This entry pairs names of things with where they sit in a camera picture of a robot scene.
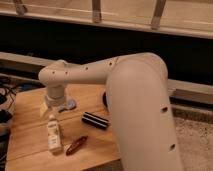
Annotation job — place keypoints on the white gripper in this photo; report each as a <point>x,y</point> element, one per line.
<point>55,96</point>

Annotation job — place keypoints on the white lotion bottle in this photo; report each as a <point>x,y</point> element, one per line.
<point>54,137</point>

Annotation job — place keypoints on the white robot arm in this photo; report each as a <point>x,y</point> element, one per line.
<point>138,101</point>

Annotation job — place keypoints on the blue sponge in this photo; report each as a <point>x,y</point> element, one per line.
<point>70,104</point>

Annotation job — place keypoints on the wooden table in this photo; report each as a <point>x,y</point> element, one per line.
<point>28,149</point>

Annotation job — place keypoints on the red brown pen case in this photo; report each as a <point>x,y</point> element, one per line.
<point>75,145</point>

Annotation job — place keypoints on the black cylindrical case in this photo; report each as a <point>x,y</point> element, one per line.
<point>95,120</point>

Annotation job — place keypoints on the black round plate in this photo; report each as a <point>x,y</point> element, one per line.
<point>104,99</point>

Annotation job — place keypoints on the long wooden bench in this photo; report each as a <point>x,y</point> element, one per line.
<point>20,63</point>

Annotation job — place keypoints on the wooden railing frame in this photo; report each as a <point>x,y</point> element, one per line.
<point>178,17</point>

